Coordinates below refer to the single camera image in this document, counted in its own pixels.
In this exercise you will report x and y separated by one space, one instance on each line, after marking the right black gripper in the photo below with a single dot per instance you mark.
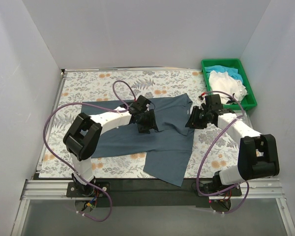
195 118

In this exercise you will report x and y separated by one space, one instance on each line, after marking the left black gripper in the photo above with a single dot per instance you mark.
147 120

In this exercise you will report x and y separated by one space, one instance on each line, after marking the dark blue-grey t-shirt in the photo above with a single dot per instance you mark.
163 154

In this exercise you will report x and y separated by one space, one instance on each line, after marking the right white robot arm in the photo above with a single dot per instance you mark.
257 157

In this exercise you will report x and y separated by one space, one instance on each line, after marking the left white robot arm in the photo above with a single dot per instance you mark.
83 135

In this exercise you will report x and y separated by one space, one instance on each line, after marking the floral patterned table mat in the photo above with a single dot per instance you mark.
86 86

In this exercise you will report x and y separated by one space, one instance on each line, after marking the white t-shirt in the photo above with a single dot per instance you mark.
222 81

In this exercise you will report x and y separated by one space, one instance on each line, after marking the green plastic bin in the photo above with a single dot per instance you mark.
249 101

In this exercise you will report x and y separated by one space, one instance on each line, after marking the light blue t-shirt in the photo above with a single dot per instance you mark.
232 72

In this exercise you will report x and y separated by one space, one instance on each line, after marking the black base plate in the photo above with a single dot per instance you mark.
146 192

